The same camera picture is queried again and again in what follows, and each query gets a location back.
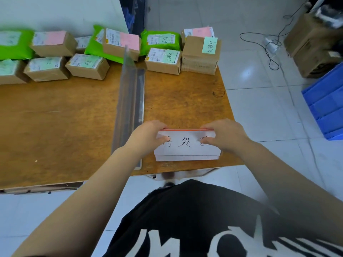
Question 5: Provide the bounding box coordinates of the large brown cardboard carton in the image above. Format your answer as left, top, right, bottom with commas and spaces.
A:
284, 13, 343, 58
293, 48, 343, 79

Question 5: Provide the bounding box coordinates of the green mailer bag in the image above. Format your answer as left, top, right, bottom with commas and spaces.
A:
84, 25, 124, 64
0, 29, 35, 61
140, 29, 182, 56

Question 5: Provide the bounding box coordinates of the cardboard box with green note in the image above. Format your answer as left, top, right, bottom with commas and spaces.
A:
181, 36, 222, 76

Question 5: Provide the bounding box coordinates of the white power adapter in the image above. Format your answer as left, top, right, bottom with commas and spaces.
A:
263, 37, 281, 54

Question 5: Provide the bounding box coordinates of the person's left forearm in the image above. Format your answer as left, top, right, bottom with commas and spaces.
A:
11, 146, 144, 257

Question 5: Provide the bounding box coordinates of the clear plastic divider strip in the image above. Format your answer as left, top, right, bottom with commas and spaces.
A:
111, 47, 145, 170

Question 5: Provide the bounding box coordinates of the small white parcel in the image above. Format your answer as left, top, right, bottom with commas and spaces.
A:
74, 36, 92, 53

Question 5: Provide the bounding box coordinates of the person's left hand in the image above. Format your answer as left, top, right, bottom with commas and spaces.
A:
125, 120, 174, 160

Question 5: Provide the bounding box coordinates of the person's right hand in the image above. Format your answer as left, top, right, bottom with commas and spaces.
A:
200, 119, 253, 155

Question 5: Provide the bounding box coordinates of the person's right forearm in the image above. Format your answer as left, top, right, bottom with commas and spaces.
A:
236, 139, 343, 247

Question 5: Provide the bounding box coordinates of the cardboard box with pink label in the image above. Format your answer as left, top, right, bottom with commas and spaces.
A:
181, 27, 215, 46
30, 31, 78, 57
103, 28, 141, 62

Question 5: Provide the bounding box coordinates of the black cable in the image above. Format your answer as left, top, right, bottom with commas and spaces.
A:
239, 0, 312, 71

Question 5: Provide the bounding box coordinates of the white paper sign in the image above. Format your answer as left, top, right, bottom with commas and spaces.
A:
154, 128, 222, 162

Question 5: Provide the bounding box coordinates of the black printed shirt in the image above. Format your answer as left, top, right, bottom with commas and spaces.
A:
103, 179, 343, 257

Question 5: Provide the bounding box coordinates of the cardboard box with green label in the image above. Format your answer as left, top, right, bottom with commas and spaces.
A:
24, 56, 70, 82
144, 48, 182, 75
65, 53, 110, 80
0, 59, 28, 85

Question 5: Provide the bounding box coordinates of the blue plastic crate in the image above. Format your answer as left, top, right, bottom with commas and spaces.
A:
301, 62, 343, 141

